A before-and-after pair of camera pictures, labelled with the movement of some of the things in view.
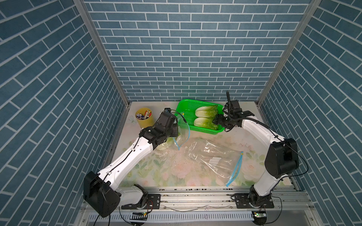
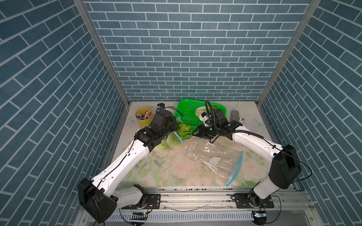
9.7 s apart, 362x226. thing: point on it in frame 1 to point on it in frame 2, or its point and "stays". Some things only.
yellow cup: x=144 y=116 stays
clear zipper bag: x=222 y=164 stays
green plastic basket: x=185 y=114 stays
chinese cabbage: x=207 y=111 to x=184 y=131
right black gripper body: x=227 y=123 to x=208 y=132
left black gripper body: x=172 y=132 stays
